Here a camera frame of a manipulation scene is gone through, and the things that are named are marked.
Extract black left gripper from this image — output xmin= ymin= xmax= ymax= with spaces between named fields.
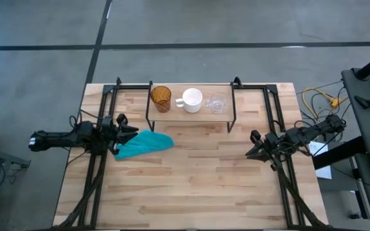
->
xmin=100 ymin=114 xmax=139 ymax=155

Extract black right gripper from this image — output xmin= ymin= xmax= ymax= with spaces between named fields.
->
xmin=245 ymin=129 xmax=288 ymax=172

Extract amber faceted plastic cup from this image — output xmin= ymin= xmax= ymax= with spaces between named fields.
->
xmin=150 ymin=85 xmax=173 ymax=114

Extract clear glass mug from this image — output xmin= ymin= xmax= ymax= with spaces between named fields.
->
xmin=204 ymin=92 xmax=229 ymax=115

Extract white ceramic mug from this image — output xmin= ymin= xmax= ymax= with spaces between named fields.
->
xmin=175 ymin=87 xmax=204 ymax=114

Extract wooden shelf with black legs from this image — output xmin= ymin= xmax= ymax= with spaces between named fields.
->
xmin=145 ymin=76 xmax=238 ymax=133

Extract teal cloth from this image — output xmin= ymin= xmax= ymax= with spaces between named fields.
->
xmin=114 ymin=129 xmax=175 ymax=160

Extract white paper sheet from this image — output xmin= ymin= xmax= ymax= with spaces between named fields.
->
xmin=308 ymin=140 xmax=333 ymax=180

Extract black stand beam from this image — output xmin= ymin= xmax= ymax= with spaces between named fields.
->
xmin=311 ymin=135 xmax=366 ymax=171

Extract grey side table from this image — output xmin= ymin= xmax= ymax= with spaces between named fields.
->
xmin=341 ymin=67 xmax=370 ymax=231

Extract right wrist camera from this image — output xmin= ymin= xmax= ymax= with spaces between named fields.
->
xmin=265 ymin=131 xmax=281 ymax=145

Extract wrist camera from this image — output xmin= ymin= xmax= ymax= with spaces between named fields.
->
xmin=265 ymin=131 xmax=281 ymax=145
xmin=101 ymin=116 xmax=115 ymax=130

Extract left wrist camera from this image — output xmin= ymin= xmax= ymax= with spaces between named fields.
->
xmin=101 ymin=116 xmax=115 ymax=130

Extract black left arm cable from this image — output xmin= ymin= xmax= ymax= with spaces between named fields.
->
xmin=68 ymin=109 xmax=104 ymax=130

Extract yellow cable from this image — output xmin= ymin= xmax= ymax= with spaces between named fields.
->
xmin=301 ymin=86 xmax=350 ymax=120

